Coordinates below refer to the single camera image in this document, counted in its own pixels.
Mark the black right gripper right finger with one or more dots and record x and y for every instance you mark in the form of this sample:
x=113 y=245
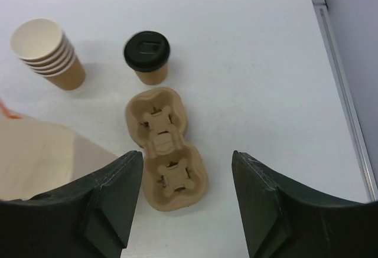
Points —
x=282 y=217

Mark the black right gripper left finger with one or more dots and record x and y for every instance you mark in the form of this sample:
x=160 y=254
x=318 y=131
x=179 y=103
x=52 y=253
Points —
x=89 y=217

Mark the aluminium frame rail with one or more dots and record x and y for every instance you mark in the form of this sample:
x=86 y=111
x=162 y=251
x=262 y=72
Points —
x=330 y=42

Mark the stack of brown paper cups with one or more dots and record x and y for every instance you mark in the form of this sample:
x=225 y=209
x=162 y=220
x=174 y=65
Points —
x=44 y=48

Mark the paper bag with orange handles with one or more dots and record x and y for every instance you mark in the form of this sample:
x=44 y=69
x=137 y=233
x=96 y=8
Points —
x=39 y=156

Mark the brown paper cup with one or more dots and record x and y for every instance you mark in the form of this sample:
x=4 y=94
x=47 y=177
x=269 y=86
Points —
x=154 y=77

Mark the black cup lid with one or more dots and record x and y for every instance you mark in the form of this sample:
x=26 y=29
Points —
x=147 y=51

